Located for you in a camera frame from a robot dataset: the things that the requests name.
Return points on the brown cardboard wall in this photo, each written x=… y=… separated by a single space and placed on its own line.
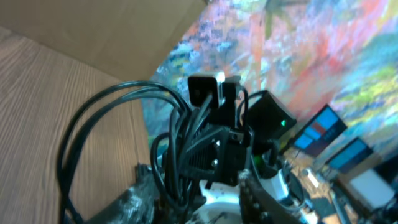
x=127 y=39

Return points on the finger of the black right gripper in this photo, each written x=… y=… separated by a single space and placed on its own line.
x=204 y=157

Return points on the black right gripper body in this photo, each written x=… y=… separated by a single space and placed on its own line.
x=239 y=135

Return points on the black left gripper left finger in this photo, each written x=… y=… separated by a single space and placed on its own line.
x=136 y=205

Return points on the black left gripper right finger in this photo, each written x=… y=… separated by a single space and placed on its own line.
x=257 y=206

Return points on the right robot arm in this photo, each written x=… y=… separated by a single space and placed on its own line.
x=268 y=120

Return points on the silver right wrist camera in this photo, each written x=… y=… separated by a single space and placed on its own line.
x=200 y=85

